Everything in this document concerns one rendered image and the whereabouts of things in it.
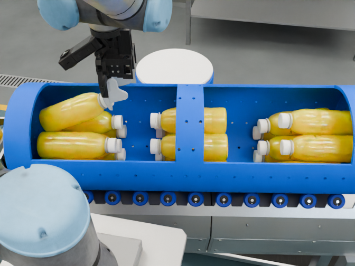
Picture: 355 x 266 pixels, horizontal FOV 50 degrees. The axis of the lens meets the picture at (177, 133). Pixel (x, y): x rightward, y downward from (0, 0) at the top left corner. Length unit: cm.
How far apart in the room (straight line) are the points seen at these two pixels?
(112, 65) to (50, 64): 270
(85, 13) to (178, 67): 75
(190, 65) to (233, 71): 190
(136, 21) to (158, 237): 40
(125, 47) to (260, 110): 48
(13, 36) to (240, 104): 327
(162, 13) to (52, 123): 48
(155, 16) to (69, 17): 15
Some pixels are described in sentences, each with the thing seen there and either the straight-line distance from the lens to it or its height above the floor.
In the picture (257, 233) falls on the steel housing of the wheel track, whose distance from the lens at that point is 112.
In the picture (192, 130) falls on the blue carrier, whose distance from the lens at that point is 86.
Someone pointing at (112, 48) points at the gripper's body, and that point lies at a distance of 85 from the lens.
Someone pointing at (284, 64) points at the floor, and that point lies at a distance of 346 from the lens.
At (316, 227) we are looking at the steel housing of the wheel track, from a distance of 115.
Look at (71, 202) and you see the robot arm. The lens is 49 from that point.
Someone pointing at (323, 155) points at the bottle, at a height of 111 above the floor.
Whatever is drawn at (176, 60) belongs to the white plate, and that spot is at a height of 104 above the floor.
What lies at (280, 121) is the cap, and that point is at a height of 115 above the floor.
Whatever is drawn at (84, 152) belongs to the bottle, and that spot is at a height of 112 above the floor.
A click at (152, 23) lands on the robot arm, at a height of 151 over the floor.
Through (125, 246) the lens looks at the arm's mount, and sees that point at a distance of 70.
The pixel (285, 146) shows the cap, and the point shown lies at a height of 112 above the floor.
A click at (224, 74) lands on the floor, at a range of 323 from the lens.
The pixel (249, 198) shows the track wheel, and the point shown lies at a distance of 104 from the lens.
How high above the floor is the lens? 178
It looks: 43 degrees down
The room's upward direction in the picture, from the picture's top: 1 degrees counter-clockwise
